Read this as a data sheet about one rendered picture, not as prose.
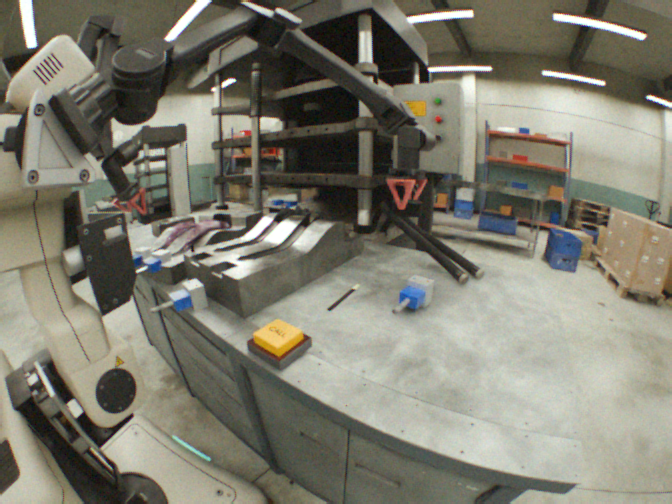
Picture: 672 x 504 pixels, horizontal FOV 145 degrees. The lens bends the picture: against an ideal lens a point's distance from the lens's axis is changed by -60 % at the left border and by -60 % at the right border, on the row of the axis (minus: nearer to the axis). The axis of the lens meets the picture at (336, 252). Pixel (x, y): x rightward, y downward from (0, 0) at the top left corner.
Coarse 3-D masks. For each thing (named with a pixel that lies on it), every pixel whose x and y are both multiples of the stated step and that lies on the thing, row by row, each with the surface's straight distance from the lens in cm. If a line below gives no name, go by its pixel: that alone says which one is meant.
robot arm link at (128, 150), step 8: (104, 144) 85; (120, 144) 90; (128, 144) 91; (104, 152) 85; (112, 152) 86; (120, 152) 89; (128, 152) 90; (136, 152) 91; (96, 160) 92; (128, 160) 90
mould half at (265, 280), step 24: (240, 240) 80; (264, 240) 76; (312, 240) 68; (336, 240) 75; (360, 240) 87; (192, 264) 70; (240, 264) 59; (264, 264) 58; (288, 264) 61; (312, 264) 68; (336, 264) 77; (216, 288) 61; (240, 288) 53; (264, 288) 57; (288, 288) 63; (240, 312) 56
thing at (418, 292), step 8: (408, 280) 59; (416, 280) 59; (424, 280) 60; (432, 280) 60; (408, 288) 58; (416, 288) 59; (424, 288) 58; (432, 288) 61; (400, 296) 57; (408, 296) 56; (416, 296) 55; (424, 296) 58; (400, 304) 53; (408, 304) 56; (416, 304) 56; (424, 304) 59; (392, 312) 52
